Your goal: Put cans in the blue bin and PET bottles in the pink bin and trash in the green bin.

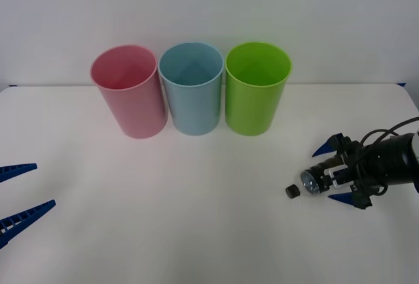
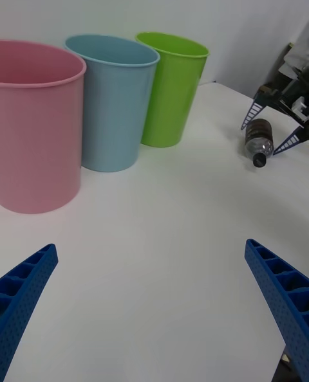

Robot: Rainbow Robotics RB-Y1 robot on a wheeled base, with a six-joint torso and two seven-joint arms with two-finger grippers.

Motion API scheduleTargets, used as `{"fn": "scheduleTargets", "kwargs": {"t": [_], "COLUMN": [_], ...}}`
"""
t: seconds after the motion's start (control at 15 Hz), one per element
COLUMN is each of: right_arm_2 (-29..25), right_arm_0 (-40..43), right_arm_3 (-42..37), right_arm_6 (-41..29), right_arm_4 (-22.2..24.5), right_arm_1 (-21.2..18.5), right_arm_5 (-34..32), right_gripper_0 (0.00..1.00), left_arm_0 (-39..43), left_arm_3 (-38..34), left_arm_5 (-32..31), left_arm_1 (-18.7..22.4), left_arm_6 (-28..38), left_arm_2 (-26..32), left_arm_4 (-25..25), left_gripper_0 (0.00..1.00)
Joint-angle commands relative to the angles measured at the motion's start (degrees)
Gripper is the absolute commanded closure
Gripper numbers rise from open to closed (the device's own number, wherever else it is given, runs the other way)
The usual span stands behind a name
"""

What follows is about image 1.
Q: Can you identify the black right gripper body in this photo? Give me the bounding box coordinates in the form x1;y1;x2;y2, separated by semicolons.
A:
342;139;390;200

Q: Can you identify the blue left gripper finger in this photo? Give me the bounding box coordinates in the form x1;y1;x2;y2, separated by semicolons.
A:
0;200;56;249
0;162;38;184

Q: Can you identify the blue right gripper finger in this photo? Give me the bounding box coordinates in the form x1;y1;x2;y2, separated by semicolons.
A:
328;189;373;211
312;133;353;158

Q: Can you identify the clear bottle with black cap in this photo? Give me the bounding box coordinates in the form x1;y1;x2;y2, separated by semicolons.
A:
283;154;348;200

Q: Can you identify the green plastic bin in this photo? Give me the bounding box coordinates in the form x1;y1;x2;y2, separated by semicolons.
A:
225;41;293;137

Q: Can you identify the pink plastic bin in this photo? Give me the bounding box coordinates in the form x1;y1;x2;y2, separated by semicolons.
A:
89;44;168;139

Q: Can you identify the pale blue plastic bin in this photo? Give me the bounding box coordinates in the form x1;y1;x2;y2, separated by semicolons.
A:
157;42;225;136

